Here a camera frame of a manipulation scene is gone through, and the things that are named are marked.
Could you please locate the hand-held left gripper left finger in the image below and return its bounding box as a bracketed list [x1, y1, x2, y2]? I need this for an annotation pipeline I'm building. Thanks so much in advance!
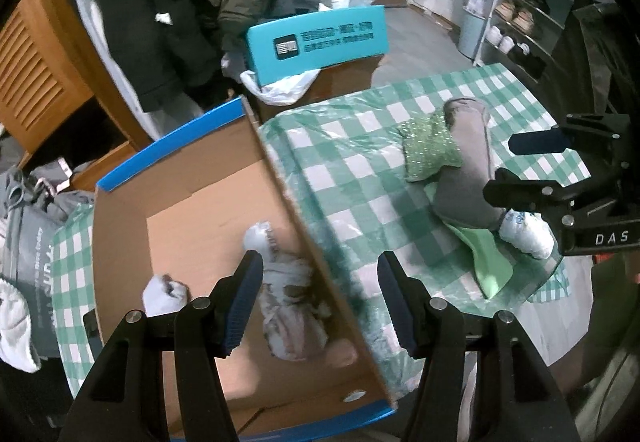
[59, 251, 264, 442]

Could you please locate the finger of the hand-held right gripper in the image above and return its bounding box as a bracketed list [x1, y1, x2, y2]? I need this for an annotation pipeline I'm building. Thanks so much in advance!
[507, 113, 632, 163]
[482, 168, 622, 229]

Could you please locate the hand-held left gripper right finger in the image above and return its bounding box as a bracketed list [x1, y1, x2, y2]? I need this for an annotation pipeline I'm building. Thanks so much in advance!
[376, 251, 583, 442]

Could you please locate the white grey sock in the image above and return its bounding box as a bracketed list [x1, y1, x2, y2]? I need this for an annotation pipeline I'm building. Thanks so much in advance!
[257, 257, 335, 363]

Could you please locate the white printed sock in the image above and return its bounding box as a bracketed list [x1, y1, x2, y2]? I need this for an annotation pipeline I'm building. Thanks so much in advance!
[242, 221, 288, 267]

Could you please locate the light green sock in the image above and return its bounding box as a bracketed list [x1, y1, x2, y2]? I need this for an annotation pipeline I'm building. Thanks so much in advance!
[425, 182, 516, 300]

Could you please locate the small white sock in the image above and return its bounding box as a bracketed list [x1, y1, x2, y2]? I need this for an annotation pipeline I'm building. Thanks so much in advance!
[142, 274, 191, 317]

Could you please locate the cardboard box with blue rim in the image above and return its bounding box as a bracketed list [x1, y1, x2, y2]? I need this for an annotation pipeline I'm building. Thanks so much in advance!
[92, 96, 398, 440]

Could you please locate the green glitter sock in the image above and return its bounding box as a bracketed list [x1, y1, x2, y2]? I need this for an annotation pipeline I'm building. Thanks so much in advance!
[397, 114, 463, 183]

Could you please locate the light blue trash bin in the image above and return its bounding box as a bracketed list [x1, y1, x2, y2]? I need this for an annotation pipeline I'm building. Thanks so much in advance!
[457, 6, 488, 60]

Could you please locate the metal shoe rack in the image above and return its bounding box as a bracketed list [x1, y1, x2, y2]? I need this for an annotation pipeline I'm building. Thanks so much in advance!
[472, 0, 586, 82]

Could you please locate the green checkered tablecloth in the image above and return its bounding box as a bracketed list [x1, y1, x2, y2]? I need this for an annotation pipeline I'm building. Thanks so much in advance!
[50, 63, 596, 398]

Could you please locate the pile of grey clothes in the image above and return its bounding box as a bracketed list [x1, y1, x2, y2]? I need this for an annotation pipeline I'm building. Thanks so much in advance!
[0, 167, 96, 358]

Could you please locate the white plastic bag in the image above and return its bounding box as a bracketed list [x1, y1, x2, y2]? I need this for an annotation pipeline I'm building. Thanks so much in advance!
[240, 69, 321, 105]

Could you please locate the white cloth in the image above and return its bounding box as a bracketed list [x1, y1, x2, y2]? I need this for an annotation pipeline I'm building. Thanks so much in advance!
[0, 277, 41, 373]

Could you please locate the cardboard box with teal flap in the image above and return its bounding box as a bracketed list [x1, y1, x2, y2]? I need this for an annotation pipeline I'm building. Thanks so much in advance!
[245, 5, 388, 123]

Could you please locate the black coat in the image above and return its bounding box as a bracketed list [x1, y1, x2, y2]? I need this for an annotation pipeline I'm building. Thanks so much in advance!
[92, 0, 221, 113]

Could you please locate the wooden louvered cabinet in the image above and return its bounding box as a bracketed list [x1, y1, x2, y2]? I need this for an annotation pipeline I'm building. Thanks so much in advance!
[0, 0, 146, 193]

